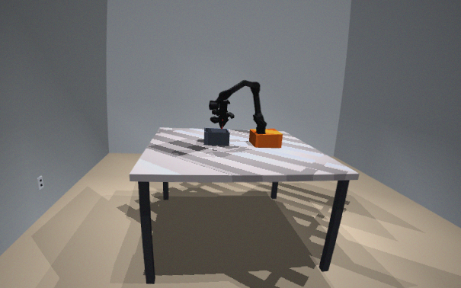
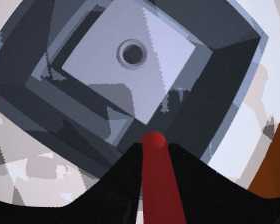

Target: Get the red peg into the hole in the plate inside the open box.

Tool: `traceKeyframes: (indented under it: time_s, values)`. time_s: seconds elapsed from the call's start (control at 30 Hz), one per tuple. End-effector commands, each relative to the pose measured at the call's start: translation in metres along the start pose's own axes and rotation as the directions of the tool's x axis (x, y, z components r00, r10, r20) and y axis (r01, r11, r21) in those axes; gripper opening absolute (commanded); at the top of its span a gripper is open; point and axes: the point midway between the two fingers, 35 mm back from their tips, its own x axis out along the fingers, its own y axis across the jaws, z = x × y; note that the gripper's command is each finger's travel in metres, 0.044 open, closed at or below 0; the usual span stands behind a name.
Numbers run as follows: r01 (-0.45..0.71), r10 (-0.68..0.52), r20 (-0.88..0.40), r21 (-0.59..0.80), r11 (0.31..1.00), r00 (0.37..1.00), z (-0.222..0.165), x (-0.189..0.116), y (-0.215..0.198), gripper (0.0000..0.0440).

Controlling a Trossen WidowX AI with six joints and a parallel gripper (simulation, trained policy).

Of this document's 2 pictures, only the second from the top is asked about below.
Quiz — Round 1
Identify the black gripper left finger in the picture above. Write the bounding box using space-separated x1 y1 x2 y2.
0 143 143 224

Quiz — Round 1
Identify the dark red peg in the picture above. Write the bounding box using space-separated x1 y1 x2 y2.
141 132 187 224

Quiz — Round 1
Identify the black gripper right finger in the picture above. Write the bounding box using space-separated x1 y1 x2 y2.
168 143 280 224

